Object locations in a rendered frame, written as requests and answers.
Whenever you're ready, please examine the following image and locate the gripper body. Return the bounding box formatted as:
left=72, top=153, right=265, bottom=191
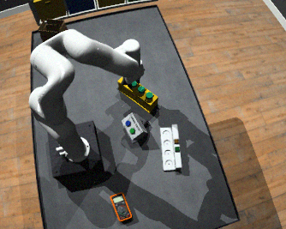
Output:
left=125, top=60, right=144, bottom=84

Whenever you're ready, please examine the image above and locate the orange digital multimeter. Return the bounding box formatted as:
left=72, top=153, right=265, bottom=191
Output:
left=110, top=192, right=133, bottom=222

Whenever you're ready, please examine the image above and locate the white button panel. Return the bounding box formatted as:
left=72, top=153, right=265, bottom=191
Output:
left=122, top=112, right=150, bottom=143

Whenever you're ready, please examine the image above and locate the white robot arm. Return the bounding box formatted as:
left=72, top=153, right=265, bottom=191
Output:
left=29, top=29, right=140, bottom=162

